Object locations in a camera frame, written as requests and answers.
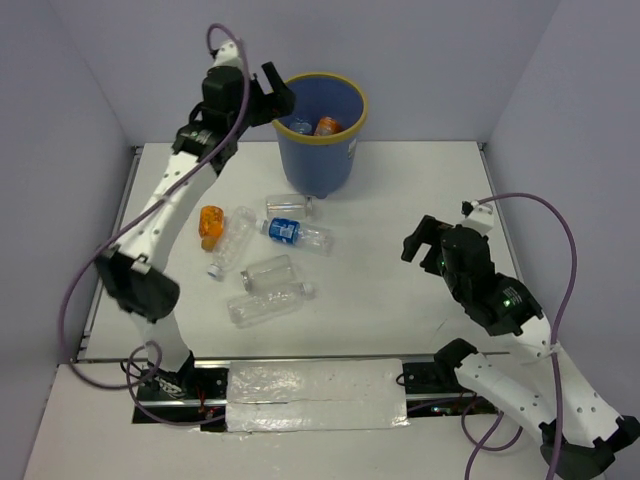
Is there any colourful label bottle blue cap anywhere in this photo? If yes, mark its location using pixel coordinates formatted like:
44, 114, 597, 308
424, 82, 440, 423
288, 117, 314, 136

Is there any orange label long bottle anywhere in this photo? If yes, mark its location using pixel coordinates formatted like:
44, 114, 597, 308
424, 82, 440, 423
313, 116, 343, 136

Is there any small orange juice bottle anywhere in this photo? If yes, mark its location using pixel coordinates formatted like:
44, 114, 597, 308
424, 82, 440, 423
198, 205, 225, 252

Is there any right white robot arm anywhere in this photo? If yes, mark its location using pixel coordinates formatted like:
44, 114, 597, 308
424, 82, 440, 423
401, 200, 639, 479

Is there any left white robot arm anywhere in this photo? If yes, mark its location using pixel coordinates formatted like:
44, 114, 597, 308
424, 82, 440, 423
94, 40, 295, 399

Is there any blue bin with yellow rim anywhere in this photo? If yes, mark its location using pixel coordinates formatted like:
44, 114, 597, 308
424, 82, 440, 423
272, 72, 369, 198

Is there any clear bottle near bin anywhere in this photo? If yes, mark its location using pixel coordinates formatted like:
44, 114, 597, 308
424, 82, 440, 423
265, 194, 313, 220

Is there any blue label clear bottle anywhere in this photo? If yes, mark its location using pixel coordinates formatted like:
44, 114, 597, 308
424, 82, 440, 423
255, 217, 334, 256

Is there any clear ribbed bottle blue cap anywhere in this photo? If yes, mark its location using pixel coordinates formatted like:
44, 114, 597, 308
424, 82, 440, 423
207, 206, 257, 280

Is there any short clear wide bottle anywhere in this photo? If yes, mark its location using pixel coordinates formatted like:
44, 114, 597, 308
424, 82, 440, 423
240, 255, 296, 293

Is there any clear crushed bottle white cap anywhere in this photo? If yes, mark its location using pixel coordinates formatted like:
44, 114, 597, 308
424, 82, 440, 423
227, 282, 316, 329

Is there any silver foil sheet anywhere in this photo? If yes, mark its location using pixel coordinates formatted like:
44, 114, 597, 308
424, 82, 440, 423
225, 359, 409, 433

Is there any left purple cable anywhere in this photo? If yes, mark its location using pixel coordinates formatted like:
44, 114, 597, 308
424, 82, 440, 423
58, 22, 251, 426

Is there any black metal base rail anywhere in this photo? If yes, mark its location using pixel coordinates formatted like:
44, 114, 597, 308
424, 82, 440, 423
131, 354, 497, 432

